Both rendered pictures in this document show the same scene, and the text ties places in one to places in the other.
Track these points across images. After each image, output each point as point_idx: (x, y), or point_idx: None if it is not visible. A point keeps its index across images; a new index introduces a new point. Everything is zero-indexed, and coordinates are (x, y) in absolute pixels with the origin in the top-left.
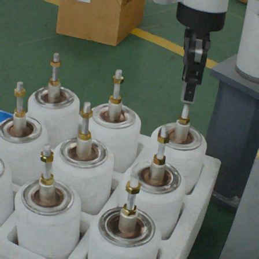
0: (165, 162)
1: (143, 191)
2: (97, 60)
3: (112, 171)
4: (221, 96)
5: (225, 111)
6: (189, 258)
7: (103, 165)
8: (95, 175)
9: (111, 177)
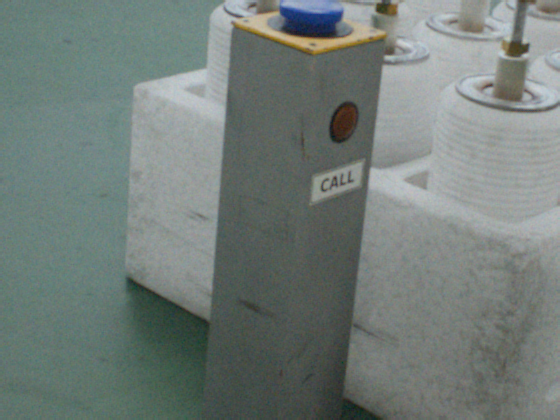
0: (381, 15)
1: None
2: None
3: (442, 70)
4: None
5: None
6: (369, 418)
7: (432, 32)
8: (414, 32)
9: (440, 83)
